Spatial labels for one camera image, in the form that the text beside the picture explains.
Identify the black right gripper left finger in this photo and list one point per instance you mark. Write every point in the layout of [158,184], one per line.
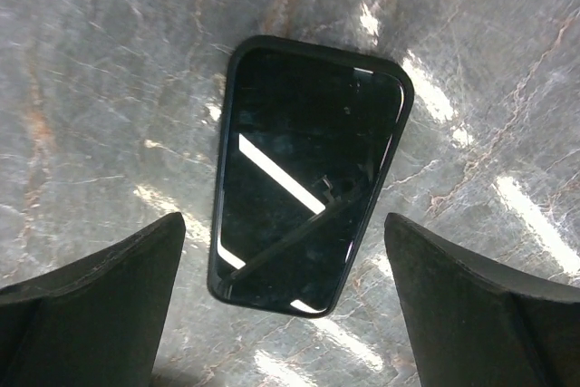
[97,321]

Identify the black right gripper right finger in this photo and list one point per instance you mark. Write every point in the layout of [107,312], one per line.
[475,322]

